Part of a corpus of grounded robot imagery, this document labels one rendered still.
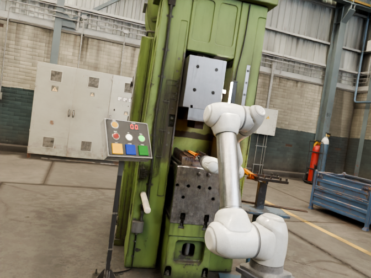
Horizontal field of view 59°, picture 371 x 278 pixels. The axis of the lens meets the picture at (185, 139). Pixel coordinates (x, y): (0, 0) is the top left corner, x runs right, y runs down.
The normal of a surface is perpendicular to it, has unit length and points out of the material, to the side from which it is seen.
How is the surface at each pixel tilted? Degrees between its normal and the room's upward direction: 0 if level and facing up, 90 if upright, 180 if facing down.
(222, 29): 90
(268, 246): 87
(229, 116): 70
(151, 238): 90
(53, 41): 90
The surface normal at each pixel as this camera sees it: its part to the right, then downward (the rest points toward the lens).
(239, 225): 0.30, -0.40
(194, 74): 0.19, 0.07
